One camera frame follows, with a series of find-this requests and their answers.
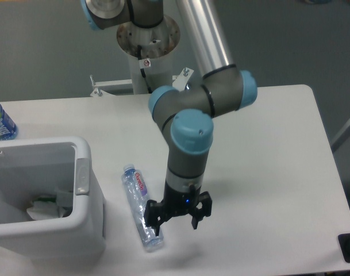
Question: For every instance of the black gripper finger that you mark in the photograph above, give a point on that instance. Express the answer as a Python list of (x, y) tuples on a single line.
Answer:
[(156, 213), (200, 208)]

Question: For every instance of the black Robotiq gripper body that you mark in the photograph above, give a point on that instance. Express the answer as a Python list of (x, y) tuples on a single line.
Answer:
[(176, 203)]

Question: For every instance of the crushed clear plastic bottle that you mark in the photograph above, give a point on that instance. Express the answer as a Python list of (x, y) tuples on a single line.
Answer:
[(137, 196)]

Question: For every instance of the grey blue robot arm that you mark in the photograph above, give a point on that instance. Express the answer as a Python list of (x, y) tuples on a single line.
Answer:
[(185, 118)]

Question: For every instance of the trash inside the can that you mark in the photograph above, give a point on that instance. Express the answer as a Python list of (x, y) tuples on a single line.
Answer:
[(51, 206)]

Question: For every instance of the white plastic trash can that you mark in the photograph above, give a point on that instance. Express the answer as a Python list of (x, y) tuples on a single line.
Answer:
[(32, 167)]

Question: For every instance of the blue labelled water bottle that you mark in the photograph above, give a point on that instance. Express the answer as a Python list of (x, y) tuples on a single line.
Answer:
[(8, 128)]

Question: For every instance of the white metal base frame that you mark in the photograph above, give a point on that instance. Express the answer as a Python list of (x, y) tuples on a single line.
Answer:
[(125, 86)]

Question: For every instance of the white frame at right edge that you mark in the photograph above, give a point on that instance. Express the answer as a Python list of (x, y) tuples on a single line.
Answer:
[(341, 137)]

